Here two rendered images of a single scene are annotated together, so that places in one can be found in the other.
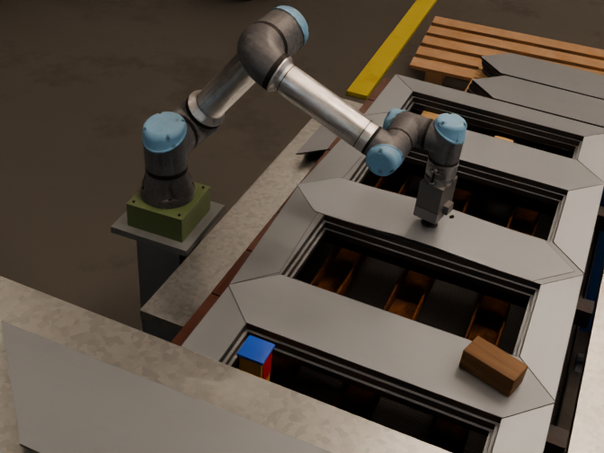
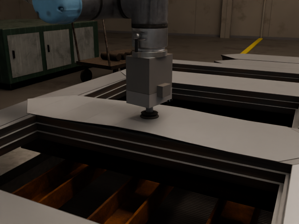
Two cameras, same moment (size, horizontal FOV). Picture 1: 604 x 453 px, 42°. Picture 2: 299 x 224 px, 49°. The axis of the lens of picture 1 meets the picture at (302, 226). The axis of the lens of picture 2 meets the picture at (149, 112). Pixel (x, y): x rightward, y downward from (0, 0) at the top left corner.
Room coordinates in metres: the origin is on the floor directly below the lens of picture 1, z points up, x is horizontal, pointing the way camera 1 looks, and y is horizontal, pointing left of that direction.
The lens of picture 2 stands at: (0.94, -0.40, 1.12)
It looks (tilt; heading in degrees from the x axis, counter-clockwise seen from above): 19 degrees down; 6
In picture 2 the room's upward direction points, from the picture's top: straight up
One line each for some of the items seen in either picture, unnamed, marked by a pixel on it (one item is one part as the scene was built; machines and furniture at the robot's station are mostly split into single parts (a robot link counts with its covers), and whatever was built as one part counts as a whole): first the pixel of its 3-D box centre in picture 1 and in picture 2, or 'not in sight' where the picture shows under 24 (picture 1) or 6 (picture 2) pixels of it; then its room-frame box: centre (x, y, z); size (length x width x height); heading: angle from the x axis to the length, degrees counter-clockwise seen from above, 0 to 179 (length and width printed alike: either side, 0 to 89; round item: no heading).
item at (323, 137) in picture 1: (335, 136); not in sight; (2.31, -0.08, 0.70); 0.39 x 0.12 x 0.04; 160
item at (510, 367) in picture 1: (492, 366); not in sight; (1.14, -0.42, 0.89); 0.12 x 0.06 x 0.05; 52
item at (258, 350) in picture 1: (255, 351); not in sight; (1.12, 0.07, 0.88); 0.06 x 0.06 x 0.02; 70
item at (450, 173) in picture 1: (441, 167); (148, 38); (1.63, -0.32, 1.05); 0.08 x 0.08 x 0.05
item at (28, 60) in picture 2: not in sight; (17, 47); (6.14, 2.34, 0.40); 2.03 x 1.86 x 0.80; 159
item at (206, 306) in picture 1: (296, 205); not in sight; (1.76, 0.02, 0.80); 1.62 x 0.04 x 0.06; 160
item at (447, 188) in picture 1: (439, 195); (152, 76); (1.62, -0.33, 0.97); 0.10 x 0.09 x 0.16; 58
